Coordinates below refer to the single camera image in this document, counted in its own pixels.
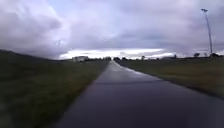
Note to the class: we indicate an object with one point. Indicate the row of distant trees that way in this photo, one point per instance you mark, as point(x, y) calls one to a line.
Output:
point(200, 56)

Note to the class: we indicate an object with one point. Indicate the pale low building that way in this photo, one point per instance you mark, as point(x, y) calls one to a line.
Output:
point(80, 59)

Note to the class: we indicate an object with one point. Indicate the grass embankment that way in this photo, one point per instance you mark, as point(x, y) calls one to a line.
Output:
point(36, 86)

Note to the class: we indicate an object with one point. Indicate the tall lamp pole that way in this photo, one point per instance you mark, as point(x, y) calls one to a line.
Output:
point(209, 33)

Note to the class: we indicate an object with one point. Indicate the flat grass field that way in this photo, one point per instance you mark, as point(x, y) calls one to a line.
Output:
point(193, 73)

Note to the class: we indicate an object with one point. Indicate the wet dark asphalt path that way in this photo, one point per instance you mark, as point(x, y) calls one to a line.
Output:
point(133, 96)

